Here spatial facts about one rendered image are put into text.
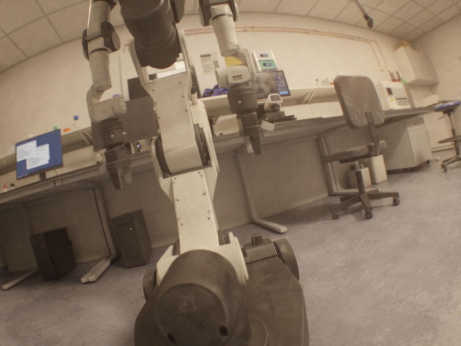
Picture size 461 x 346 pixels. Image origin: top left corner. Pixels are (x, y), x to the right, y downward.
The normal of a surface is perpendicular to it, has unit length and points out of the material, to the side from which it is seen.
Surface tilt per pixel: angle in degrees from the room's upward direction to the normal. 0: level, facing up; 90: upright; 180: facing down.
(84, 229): 90
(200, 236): 46
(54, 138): 86
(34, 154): 86
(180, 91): 100
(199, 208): 60
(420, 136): 90
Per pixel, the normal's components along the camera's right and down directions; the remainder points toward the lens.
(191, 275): -0.04, -1.00
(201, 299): 0.07, -0.53
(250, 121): 0.10, 0.15
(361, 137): 0.22, -0.08
